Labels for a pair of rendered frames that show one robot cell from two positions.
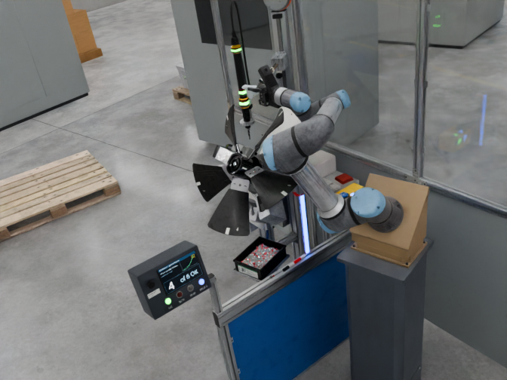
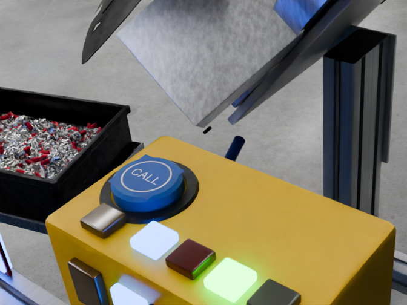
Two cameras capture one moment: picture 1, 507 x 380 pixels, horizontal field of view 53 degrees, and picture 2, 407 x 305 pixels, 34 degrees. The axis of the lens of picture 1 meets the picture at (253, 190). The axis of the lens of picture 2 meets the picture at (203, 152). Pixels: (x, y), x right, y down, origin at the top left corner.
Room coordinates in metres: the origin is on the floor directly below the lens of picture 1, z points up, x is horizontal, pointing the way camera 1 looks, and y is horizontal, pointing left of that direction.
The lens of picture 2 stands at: (2.05, -0.72, 1.30)
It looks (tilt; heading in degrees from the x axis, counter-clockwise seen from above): 35 degrees down; 77
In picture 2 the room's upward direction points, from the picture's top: 7 degrees counter-clockwise
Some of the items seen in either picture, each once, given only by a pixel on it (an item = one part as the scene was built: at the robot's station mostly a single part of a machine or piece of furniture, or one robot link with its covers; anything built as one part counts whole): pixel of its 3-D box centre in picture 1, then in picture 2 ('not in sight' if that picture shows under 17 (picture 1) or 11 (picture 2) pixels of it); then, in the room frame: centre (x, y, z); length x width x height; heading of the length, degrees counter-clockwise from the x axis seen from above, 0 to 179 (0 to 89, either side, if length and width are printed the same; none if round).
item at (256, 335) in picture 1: (300, 326); not in sight; (1.89, -0.13, 0.45); 0.82 x 0.02 x 0.66; 123
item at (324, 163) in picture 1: (317, 164); not in sight; (2.72, -0.40, 0.92); 0.17 x 0.16 x 0.11; 123
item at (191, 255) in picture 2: not in sight; (191, 258); (2.09, -0.49, 1.08); 0.02 x 0.02 x 0.01; 33
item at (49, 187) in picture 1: (46, 191); not in sight; (4.58, 2.05, 0.07); 1.20 x 1.00 x 0.15; 119
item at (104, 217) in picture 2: not in sight; (103, 220); (2.05, -0.44, 1.08); 0.02 x 0.02 x 0.01; 33
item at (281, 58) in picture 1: (279, 62); not in sight; (2.83, -0.26, 1.54); 0.10 x 0.07 x 0.09; 158
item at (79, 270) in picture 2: not in sight; (89, 287); (2.04, -0.45, 1.04); 0.02 x 0.01 x 0.03; 123
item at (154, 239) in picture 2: not in sight; (154, 239); (2.08, -0.47, 1.08); 0.02 x 0.02 x 0.01; 33
